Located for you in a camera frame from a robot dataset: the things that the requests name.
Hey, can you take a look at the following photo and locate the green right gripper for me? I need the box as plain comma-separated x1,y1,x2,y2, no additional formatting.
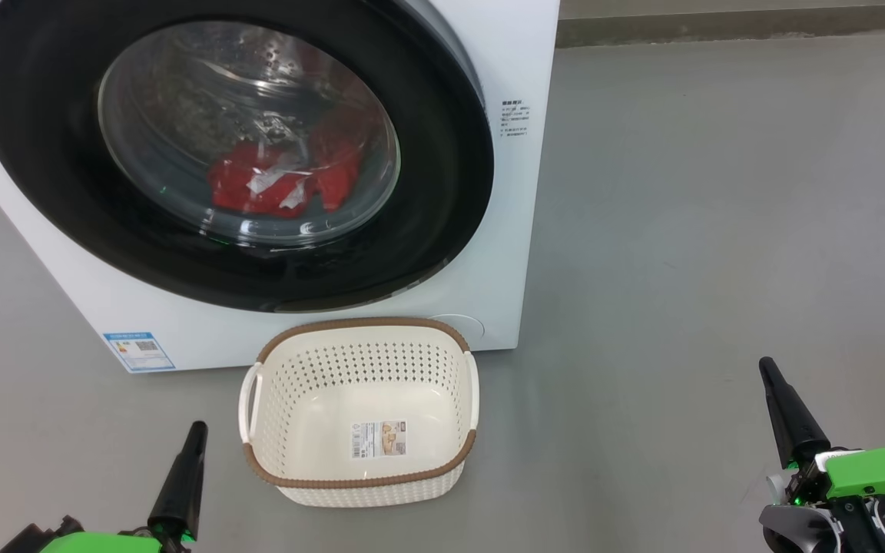
759,357,885,505

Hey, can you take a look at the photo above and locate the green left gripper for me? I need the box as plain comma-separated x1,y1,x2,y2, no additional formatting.
39,421,209,553

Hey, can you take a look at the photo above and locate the red shorts white lining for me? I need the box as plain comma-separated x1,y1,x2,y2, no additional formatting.
208,141,320,218

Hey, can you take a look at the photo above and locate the black washing machine door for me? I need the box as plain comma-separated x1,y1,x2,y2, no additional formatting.
0,0,495,313

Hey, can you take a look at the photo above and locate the red jersey white lettering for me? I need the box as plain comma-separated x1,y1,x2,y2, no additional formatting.
308,115,366,212

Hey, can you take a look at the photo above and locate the printed product label sticker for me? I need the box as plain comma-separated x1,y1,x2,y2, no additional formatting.
350,419,409,460

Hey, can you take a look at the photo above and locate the cream perforated basket brown rim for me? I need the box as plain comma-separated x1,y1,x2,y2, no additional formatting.
238,316,480,508

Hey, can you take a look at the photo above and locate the white front-load washing machine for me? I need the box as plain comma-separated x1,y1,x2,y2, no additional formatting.
0,0,561,375

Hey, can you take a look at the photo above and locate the blue energy label sticker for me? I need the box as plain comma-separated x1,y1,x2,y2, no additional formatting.
103,332,176,374

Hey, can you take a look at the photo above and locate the round white filter cover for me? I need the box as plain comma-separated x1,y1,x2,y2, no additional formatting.
427,313,486,350

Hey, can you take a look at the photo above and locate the grey concrete wall skirting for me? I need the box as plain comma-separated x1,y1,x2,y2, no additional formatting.
556,4,885,48

